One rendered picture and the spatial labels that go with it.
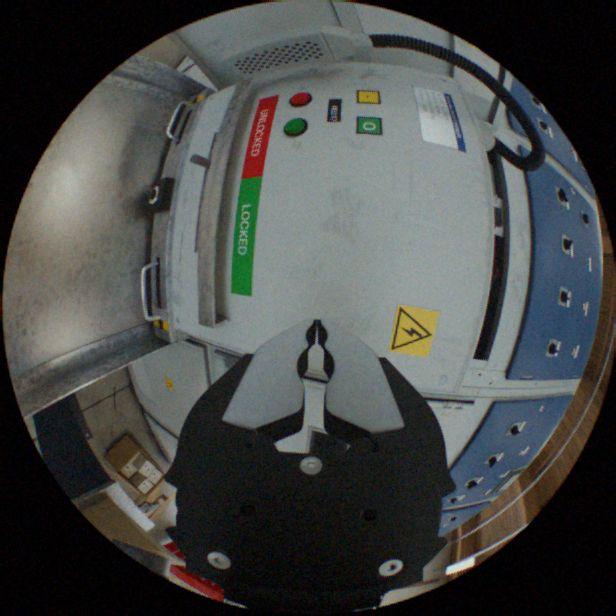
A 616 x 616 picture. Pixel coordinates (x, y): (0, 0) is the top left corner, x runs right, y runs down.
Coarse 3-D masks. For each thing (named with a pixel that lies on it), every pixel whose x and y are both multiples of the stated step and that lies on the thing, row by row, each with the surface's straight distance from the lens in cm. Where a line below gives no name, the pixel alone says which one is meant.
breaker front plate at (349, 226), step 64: (320, 64) 43; (384, 64) 42; (320, 128) 30; (384, 128) 30; (192, 192) 39; (320, 192) 26; (384, 192) 25; (448, 192) 27; (192, 256) 36; (256, 256) 28; (320, 256) 25; (384, 256) 24; (448, 256) 25; (192, 320) 38; (256, 320) 29; (384, 320) 25; (448, 320) 26; (448, 384) 30
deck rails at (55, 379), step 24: (120, 72) 55; (144, 72) 53; (168, 72) 53; (168, 96) 57; (120, 336) 46; (144, 336) 48; (72, 360) 43; (96, 360) 44; (120, 360) 42; (24, 384) 45; (48, 384) 44; (72, 384) 40; (24, 408) 43
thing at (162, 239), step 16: (192, 96) 57; (208, 96) 53; (192, 112) 51; (176, 128) 52; (192, 128) 47; (176, 144) 48; (176, 160) 45; (176, 176) 42; (176, 192) 42; (160, 224) 43; (160, 240) 42; (160, 256) 42; (160, 272) 42; (160, 288) 42; (160, 304) 43; (160, 320) 45; (160, 336) 46; (176, 336) 44
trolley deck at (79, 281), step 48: (96, 96) 51; (144, 96) 54; (96, 144) 46; (144, 144) 49; (48, 192) 42; (96, 192) 43; (144, 192) 47; (48, 240) 41; (96, 240) 42; (144, 240) 46; (48, 288) 41; (96, 288) 42; (48, 336) 42; (96, 336) 44
